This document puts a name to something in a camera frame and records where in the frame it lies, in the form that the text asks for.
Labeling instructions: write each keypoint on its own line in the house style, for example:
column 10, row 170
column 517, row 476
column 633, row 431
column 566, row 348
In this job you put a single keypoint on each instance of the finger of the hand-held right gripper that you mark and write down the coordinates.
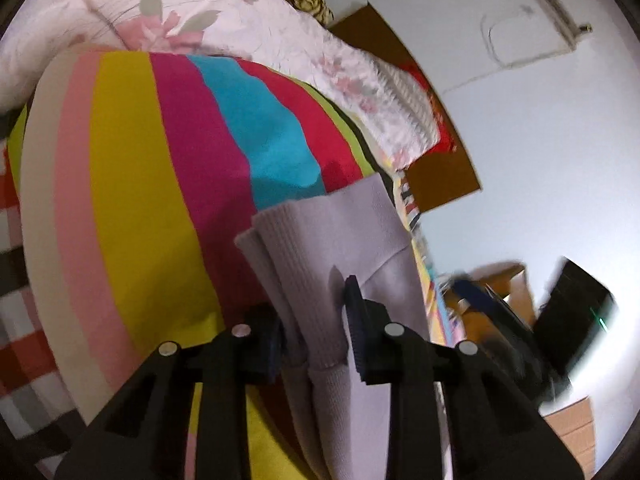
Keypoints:
column 475, row 295

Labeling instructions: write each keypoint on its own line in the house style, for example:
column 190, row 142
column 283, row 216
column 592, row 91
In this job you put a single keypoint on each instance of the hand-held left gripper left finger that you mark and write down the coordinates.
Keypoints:
column 220, row 385

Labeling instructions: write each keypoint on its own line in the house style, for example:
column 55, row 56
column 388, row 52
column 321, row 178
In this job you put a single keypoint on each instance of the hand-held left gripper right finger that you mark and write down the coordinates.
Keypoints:
column 362, row 340

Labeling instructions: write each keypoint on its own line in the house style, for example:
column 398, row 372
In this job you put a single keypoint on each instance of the purple pants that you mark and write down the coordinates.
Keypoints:
column 320, row 270

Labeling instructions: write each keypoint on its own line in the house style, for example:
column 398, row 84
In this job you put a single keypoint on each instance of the glossy wooden headboard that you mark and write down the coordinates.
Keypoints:
column 510, row 285

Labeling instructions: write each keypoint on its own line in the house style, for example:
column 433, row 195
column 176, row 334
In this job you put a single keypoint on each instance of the light wooden wardrobe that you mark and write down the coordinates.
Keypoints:
column 572, row 430

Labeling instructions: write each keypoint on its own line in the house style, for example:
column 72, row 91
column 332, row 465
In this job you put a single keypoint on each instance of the dark wooden headboard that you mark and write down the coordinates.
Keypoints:
column 442, row 182

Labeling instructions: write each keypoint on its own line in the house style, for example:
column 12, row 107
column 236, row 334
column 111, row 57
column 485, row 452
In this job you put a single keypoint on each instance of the red patterned pillow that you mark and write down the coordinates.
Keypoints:
column 442, row 120

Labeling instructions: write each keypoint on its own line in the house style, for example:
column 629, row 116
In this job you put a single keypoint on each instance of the colourful striped blanket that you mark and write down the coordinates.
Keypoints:
column 140, row 200

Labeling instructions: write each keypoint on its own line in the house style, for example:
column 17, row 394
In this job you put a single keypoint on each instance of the plaid bed sheet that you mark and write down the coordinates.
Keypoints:
column 20, row 340

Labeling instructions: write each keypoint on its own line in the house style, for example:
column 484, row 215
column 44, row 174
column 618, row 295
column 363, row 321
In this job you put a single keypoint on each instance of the pink floral quilt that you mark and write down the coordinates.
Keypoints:
column 210, row 15

